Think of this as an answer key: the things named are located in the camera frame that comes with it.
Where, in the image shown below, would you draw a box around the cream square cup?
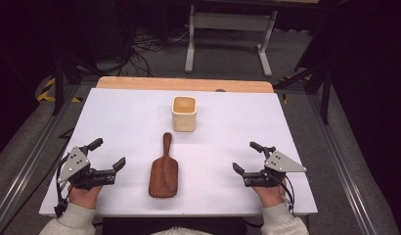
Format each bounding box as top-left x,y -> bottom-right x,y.
171,95 -> 199,133

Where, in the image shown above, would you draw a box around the black metal stand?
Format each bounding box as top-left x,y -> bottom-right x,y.
51,53 -> 107,118
273,63 -> 334,125

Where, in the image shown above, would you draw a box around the person's lap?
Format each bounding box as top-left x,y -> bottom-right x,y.
100,216 -> 249,235

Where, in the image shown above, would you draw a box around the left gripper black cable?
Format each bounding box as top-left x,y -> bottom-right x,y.
53,152 -> 72,218

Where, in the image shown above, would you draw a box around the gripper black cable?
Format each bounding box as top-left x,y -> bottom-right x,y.
276,174 -> 296,215
53,152 -> 72,218

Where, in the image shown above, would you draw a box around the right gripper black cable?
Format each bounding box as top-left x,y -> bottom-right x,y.
276,174 -> 296,215

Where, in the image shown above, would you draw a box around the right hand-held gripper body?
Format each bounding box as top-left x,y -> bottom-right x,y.
243,146 -> 308,189

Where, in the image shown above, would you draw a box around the person's left hand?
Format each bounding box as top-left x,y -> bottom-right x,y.
67,184 -> 104,211

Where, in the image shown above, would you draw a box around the black floor cables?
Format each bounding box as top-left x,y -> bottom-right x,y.
100,27 -> 192,78

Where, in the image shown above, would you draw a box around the white board sheet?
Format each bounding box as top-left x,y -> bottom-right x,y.
38,87 -> 319,217

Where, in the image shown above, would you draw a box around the person's right hand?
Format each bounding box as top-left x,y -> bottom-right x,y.
251,180 -> 288,210

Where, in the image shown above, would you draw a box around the yellow black hazard tape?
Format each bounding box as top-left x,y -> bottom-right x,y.
36,76 -> 84,104
279,73 -> 313,106

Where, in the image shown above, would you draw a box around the aluminium floor rail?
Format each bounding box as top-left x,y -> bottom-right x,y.
306,93 -> 379,235
0,83 -> 81,231

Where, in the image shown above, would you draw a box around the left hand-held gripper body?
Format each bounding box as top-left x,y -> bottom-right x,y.
57,146 -> 118,191

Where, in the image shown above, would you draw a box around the white metal stand frame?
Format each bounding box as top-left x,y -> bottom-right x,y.
184,4 -> 279,78

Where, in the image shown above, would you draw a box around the brown wooden hairbrush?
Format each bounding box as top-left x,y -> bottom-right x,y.
148,131 -> 180,199

